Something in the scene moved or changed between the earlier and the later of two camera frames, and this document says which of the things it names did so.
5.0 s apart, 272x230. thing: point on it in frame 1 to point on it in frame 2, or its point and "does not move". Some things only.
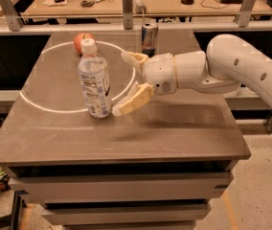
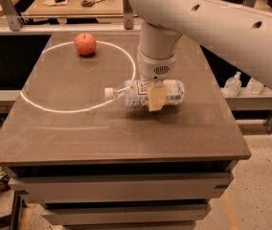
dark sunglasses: (85, 3) does not move
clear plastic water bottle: (93, 73) to (136, 93)
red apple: (78, 40) does not move
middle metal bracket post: (127, 8) does not move
